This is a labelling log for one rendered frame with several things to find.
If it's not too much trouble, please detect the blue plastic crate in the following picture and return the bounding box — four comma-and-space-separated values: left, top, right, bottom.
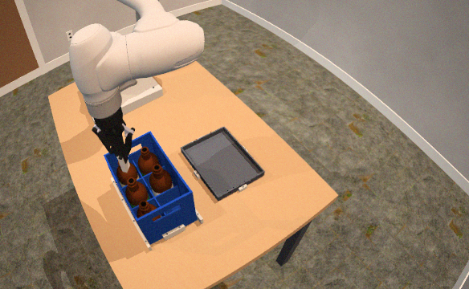
108, 140, 198, 244

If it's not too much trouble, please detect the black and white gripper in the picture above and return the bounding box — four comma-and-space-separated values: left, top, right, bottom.
92, 106, 135, 173

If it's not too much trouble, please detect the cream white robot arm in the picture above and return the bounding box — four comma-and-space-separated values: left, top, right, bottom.
69, 0, 204, 119

